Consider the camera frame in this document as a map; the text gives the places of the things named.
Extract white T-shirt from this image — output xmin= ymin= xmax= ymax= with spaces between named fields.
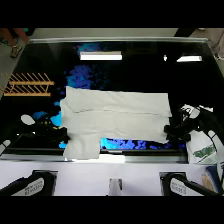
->
xmin=59 ymin=85 xmax=173 ymax=161

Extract person's legs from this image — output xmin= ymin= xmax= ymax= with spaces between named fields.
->
xmin=0 ymin=27 xmax=31 ymax=60

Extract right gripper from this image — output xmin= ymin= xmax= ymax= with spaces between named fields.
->
xmin=163 ymin=123 xmax=193 ymax=143

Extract white garment with green print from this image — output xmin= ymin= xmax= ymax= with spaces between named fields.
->
xmin=184 ymin=129 xmax=218 ymax=165

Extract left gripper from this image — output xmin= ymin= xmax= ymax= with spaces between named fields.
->
xmin=45 ymin=126 xmax=71 ymax=143

